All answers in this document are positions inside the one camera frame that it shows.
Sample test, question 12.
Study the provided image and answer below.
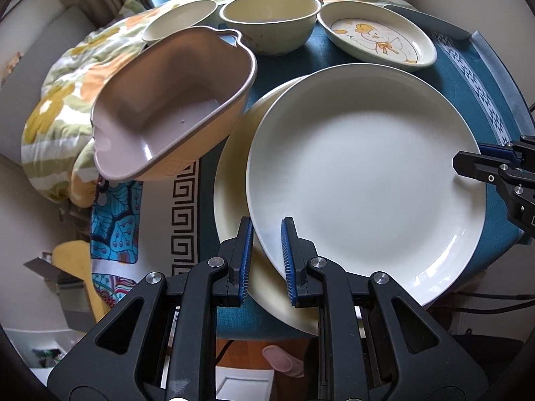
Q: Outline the teal tablecloth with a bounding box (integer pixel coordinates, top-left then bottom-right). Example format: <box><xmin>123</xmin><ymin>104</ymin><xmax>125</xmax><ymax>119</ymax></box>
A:
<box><xmin>196</xmin><ymin>4</ymin><xmax>533</xmax><ymax>343</ymax></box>

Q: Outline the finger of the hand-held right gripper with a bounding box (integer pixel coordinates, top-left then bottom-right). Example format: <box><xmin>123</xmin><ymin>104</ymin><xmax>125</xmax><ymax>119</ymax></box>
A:
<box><xmin>478</xmin><ymin>136</ymin><xmax>535</xmax><ymax>170</ymax></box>
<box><xmin>453</xmin><ymin>151</ymin><xmax>535</xmax><ymax>235</ymax></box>

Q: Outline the yellow seat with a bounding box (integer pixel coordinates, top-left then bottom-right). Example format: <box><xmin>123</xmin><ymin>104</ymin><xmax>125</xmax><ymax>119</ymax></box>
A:
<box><xmin>52</xmin><ymin>240</ymin><xmax>110</xmax><ymax>322</ymax></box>

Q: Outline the large white plate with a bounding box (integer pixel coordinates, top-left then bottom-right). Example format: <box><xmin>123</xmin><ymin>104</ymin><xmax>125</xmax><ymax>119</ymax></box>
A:
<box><xmin>246</xmin><ymin>63</ymin><xmax>488</xmax><ymax>307</ymax></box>

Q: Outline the multicolour patterned cloth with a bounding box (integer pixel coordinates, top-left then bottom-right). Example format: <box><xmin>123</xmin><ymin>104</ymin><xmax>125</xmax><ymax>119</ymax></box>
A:
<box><xmin>89</xmin><ymin>159</ymin><xmax>222</xmax><ymax>318</ymax></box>

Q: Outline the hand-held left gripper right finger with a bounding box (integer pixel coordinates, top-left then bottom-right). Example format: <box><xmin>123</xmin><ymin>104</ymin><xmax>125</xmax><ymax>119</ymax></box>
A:
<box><xmin>281</xmin><ymin>217</ymin><xmax>490</xmax><ymax>401</ymax></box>

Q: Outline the black cable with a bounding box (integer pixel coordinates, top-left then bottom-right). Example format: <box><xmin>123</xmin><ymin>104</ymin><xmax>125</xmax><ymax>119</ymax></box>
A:
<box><xmin>455</xmin><ymin>289</ymin><xmax>535</xmax><ymax>315</ymax></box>

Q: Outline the floral blanket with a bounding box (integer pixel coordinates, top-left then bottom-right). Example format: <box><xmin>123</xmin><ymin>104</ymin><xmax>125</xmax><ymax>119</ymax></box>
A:
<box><xmin>21</xmin><ymin>0</ymin><xmax>402</xmax><ymax>210</ymax></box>

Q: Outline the oval duck print dish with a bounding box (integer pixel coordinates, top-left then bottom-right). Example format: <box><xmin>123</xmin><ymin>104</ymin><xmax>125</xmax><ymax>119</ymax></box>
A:
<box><xmin>317</xmin><ymin>2</ymin><xmax>438</xmax><ymax>69</ymax></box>

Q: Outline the small cream oval dish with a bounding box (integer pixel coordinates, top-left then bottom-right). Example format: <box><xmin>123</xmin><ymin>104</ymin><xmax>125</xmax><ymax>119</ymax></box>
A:
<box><xmin>142</xmin><ymin>0</ymin><xmax>219</xmax><ymax>45</ymax></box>

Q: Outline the large cream plate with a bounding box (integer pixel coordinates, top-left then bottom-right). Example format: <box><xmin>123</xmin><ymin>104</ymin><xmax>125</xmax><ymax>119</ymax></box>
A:
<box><xmin>213</xmin><ymin>76</ymin><xmax>323</xmax><ymax>337</ymax></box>

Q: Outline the cream bowl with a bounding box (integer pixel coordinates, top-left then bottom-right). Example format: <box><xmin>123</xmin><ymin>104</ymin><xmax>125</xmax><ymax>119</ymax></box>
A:
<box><xmin>219</xmin><ymin>0</ymin><xmax>323</xmax><ymax>56</ymax></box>

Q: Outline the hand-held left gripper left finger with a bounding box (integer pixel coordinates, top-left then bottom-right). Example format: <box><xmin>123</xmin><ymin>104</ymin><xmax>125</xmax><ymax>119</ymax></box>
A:
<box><xmin>47</xmin><ymin>216</ymin><xmax>255</xmax><ymax>401</ymax></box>

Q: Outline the white box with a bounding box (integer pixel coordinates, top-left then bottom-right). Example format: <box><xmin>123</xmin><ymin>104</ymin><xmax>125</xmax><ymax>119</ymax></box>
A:
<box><xmin>215</xmin><ymin>367</ymin><xmax>277</xmax><ymax>401</ymax></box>

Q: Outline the pink slipper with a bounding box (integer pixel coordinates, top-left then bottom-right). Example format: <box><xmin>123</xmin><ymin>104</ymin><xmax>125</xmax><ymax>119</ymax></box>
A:
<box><xmin>261</xmin><ymin>345</ymin><xmax>306</xmax><ymax>377</ymax></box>

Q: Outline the grey cardboard box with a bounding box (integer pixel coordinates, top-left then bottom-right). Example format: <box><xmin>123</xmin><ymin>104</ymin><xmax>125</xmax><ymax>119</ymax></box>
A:
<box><xmin>23</xmin><ymin>257</ymin><xmax>98</xmax><ymax>331</ymax></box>

